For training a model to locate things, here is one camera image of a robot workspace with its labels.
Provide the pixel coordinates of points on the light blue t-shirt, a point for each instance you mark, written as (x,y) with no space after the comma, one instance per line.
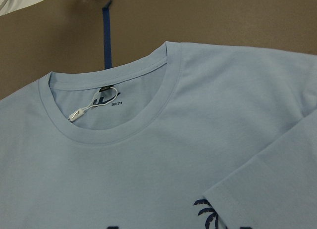
(200,137)

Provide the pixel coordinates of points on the white hang tag fastener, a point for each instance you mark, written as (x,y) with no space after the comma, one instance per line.
(97,100)

